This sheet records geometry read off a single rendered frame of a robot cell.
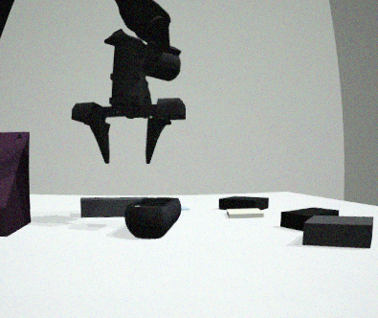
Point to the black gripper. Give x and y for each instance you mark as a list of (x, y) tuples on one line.
[(128, 99)]

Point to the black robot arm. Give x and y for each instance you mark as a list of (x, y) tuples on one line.
[(150, 23)]

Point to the dark grey switch controller unit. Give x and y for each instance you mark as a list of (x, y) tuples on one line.
[(151, 217)]

